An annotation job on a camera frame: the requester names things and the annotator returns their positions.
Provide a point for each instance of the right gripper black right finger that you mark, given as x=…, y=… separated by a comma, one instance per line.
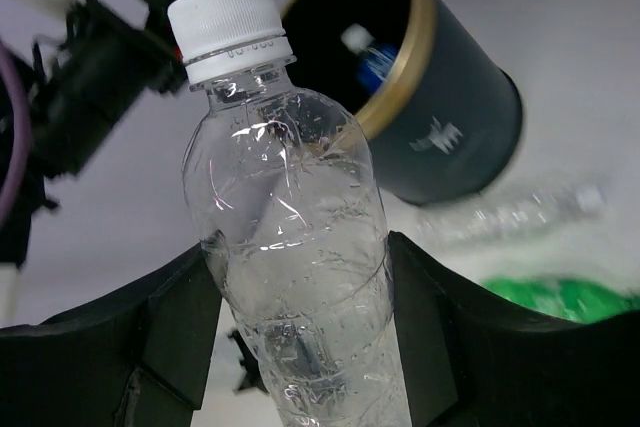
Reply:
x=471, y=358

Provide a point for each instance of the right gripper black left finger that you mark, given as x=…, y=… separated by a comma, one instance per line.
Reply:
x=138, y=356

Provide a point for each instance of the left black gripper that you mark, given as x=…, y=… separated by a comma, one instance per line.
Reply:
x=110, y=64

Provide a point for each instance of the clear plastic bottle white cap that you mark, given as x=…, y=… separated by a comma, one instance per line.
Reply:
x=510, y=215

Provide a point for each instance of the clear plastic bottle unlabelled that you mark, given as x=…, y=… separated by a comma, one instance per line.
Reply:
x=278, y=180

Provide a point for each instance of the clear bottle blue label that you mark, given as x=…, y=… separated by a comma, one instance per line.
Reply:
x=375, y=59

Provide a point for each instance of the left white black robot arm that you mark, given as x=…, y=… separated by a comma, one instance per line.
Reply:
x=23, y=191

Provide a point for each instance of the dark bin with gold rim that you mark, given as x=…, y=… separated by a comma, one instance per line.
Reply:
x=447, y=120

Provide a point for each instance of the green plastic bottle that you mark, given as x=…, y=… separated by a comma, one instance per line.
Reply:
x=574, y=299

